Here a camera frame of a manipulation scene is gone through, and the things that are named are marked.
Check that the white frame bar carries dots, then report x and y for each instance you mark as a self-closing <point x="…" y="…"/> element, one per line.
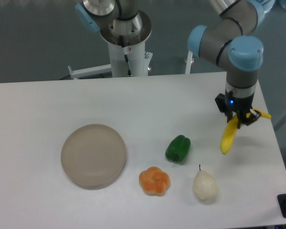
<point x="189" y="62"/>
<point x="89" y="73"/>

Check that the yellow banana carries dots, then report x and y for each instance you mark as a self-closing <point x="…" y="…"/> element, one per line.
<point x="230" y="132"/>

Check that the green bell pepper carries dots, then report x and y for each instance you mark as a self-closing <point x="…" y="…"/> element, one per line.
<point x="178" y="149"/>

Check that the white pear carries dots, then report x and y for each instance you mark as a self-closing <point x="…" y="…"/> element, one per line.
<point x="205" y="187"/>

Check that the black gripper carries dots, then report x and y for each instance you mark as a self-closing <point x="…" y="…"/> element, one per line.
<point x="228" y="104"/>

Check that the white right frame bar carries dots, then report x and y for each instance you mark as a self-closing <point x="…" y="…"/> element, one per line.
<point x="189" y="62"/>

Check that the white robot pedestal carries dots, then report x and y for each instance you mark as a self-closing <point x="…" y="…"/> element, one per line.
<point x="131" y="60"/>

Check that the white left frame bar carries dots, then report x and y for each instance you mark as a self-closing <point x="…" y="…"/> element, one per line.
<point x="89" y="73"/>

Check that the beige round plate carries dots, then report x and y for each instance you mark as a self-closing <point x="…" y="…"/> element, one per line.
<point x="93" y="156"/>

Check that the orange knotted bread roll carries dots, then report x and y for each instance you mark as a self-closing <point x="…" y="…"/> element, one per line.
<point x="154" y="181"/>

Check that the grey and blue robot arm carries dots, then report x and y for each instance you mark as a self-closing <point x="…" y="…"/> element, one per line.
<point x="228" y="45"/>

